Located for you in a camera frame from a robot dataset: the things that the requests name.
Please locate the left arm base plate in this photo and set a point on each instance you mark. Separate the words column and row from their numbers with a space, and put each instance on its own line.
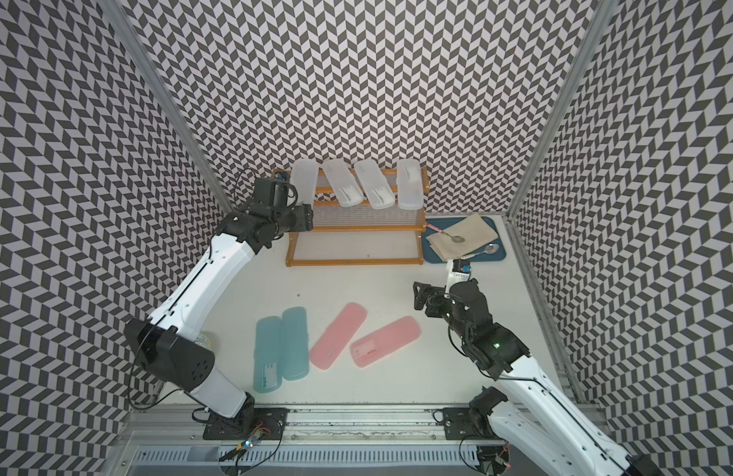
column 239, row 428

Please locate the metal spoon white handle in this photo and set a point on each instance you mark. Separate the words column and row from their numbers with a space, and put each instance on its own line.
column 490, row 249

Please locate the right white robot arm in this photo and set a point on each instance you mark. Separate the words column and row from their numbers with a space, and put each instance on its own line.
column 524, row 406

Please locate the orange wooden three-tier shelf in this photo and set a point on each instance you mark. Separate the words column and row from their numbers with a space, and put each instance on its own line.
column 358, row 235

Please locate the round patterned plate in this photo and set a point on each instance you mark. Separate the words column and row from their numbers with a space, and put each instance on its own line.
column 206, row 340

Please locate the clear pencil case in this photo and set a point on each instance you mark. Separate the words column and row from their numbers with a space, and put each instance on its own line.
column 304, row 177
column 409, row 181
column 375, row 185
column 343, row 183

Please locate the teal pencil case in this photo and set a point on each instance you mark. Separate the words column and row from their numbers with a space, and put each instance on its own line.
column 267, row 356
column 295, row 344

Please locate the aluminium front rail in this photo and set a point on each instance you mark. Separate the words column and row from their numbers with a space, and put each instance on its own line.
column 306, row 424

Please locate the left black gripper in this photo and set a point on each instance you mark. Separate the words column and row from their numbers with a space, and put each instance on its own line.
column 303, row 215

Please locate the metal spoon pink handle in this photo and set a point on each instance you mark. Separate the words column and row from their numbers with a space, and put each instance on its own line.
column 442, row 236

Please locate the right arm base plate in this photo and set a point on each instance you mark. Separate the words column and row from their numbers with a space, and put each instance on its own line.
column 460, row 423

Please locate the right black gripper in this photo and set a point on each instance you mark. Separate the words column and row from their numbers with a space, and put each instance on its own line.
column 434, row 309

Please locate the teal rectangular tray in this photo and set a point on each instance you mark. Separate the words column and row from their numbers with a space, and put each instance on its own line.
column 431, row 257

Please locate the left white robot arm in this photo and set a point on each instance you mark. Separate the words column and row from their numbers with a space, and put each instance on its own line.
column 164, row 344

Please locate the pink pencil case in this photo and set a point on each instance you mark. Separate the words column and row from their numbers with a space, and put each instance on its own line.
column 384, row 341
column 337, row 335

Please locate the beige folded cloth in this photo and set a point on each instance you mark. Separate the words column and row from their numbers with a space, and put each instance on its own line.
column 476, row 230

